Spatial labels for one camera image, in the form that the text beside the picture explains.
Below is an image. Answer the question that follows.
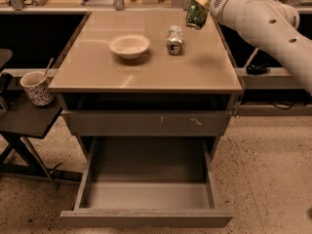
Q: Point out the open grey middle drawer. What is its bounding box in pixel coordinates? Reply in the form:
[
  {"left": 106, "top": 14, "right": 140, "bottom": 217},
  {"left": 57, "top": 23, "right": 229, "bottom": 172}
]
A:
[{"left": 60, "top": 136, "right": 232, "bottom": 227}]

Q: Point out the wooden stir stick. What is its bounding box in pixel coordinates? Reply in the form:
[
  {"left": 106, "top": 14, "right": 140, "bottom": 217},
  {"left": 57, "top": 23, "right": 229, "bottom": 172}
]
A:
[{"left": 42, "top": 58, "right": 54, "bottom": 81}]

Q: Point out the patterned paper cup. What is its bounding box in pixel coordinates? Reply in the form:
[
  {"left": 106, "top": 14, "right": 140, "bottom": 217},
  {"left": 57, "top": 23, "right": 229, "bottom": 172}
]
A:
[{"left": 20, "top": 71, "right": 55, "bottom": 106}]

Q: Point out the green soda can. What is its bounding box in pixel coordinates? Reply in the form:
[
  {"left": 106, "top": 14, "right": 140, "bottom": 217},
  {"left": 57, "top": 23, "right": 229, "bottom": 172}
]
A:
[{"left": 185, "top": 0, "right": 210, "bottom": 30}]

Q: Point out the grey drawer cabinet counter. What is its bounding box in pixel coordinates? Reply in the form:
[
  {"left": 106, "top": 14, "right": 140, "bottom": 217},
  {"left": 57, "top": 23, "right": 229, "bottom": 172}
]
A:
[{"left": 50, "top": 9, "right": 242, "bottom": 153}]

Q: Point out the white bowl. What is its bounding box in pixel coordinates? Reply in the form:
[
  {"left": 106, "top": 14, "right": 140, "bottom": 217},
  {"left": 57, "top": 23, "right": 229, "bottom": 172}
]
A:
[{"left": 109, "top": 34, "right": 150, "bottom": 59}]

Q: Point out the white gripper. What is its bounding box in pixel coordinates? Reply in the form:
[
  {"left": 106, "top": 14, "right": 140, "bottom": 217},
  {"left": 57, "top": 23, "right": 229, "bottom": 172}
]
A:
[{"left": 195, "top": 0, "right": 247, "bottom": 23}]

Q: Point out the white stick with black tip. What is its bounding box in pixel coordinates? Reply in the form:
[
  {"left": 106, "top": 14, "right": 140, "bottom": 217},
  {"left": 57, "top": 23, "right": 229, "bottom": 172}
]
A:
[{"left": 244, "top": 48, "right": 258, "bottom": 69}]

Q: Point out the silver soda can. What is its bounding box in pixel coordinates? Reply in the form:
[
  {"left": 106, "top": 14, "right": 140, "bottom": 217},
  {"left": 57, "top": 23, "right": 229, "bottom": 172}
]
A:
[{"left": 167, "top": 25, "right": 183, "bottom": 56}]

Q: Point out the dark side table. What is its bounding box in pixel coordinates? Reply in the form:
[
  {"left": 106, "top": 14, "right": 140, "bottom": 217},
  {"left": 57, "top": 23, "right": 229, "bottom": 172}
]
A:
[{"left": 0, "top": 94, "right": 82, "bottom": 184}]

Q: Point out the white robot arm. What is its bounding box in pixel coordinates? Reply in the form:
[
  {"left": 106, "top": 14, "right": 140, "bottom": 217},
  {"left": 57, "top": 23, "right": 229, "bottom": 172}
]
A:
[{"left": 195, "top": 0, "right": 312, "bottom": 94}]

